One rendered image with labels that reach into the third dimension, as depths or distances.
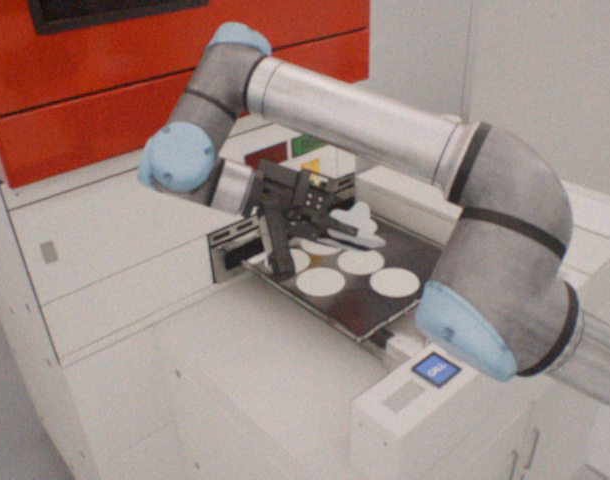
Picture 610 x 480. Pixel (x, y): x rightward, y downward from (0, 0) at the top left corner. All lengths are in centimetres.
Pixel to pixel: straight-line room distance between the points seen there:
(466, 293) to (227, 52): 40
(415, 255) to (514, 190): 71
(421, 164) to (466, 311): 17
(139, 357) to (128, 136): 51
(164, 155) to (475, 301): 38
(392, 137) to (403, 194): 77
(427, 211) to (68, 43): 84
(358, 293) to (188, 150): 60
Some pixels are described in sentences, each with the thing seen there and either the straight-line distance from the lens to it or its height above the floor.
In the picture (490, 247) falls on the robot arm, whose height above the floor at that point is 129.
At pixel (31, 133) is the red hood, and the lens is 97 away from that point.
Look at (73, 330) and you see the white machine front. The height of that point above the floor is 89.
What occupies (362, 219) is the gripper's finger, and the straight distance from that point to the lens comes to 84.
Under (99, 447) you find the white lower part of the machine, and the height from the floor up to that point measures 57.
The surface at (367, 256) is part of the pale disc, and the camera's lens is 129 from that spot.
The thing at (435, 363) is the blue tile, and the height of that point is 96.
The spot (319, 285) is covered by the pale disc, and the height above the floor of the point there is 90.
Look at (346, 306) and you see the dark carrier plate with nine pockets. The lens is 114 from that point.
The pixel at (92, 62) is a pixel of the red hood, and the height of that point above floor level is 139.
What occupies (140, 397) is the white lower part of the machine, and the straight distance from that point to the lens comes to 138.
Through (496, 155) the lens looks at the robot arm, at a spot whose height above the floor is 136.
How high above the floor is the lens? 160
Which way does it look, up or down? 31 degrees down
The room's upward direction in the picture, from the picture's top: 3 degrees counter-clockwise
